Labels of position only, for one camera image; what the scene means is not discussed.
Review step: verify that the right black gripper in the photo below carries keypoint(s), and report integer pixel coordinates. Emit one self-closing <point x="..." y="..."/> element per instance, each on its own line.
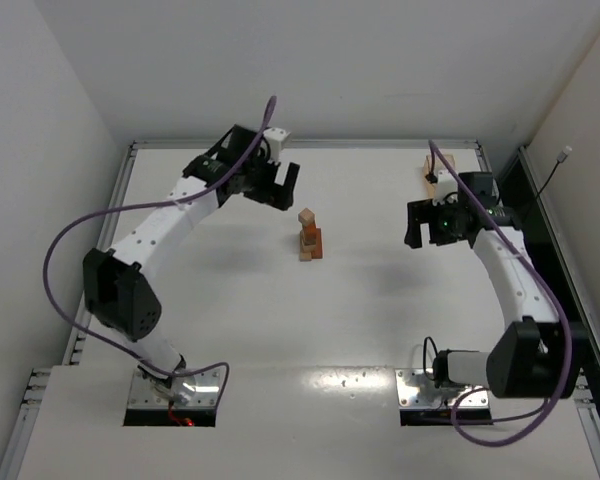
<point x="434" y="222"/>

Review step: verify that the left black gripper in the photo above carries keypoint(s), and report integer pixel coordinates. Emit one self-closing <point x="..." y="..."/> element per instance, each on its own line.
<point x="264" y="182"/>

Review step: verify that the small light cube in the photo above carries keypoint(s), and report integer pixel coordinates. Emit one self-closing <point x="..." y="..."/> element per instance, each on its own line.
<point x="306" y="217"/>

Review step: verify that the transparent orange plastic tray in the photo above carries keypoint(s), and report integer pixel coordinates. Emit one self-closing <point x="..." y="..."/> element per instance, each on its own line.
<point x="430" y="170"/>

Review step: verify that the long light wood block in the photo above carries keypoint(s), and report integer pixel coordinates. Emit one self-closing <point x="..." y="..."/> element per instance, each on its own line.
<point x="305" y="254"/>

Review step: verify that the long dark wood block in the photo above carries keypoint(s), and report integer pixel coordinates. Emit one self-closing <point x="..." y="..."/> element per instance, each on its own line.
<point x="317" y="253"/>

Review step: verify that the small dark wood cube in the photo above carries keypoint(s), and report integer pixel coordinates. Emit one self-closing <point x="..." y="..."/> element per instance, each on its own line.
<point x="309" y="232"/>

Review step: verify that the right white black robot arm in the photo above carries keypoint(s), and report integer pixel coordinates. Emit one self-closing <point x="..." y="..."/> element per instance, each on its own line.
<point x="533" y="358"/>

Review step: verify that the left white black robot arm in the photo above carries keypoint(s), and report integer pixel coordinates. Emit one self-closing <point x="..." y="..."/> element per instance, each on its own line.
<point x="117" y="282"/>

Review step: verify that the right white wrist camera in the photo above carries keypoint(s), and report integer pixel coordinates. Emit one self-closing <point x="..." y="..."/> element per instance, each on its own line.
<point x="442" y="187"/>

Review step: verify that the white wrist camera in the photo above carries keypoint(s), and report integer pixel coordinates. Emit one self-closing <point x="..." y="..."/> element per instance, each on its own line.
<point x="276" y="139"/>
<point x="442" y="187"/>

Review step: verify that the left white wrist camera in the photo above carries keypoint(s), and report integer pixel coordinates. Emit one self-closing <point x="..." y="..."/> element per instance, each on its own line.
<point x="276" y="139"/>

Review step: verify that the aluminium table frame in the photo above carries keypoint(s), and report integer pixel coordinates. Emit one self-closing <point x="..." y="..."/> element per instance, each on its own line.
<point x="364" y="331"/>

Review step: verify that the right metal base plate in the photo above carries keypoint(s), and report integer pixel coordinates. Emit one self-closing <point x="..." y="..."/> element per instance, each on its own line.
<point x="416" y="392"/>

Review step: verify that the metal base plate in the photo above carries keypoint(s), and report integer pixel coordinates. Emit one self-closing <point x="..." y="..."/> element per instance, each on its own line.
<point x="198" y="392"/>
<point x="416" y="392"/>

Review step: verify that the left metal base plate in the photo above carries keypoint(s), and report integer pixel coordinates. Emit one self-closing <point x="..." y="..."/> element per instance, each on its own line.
<point x="198" y="392"/>

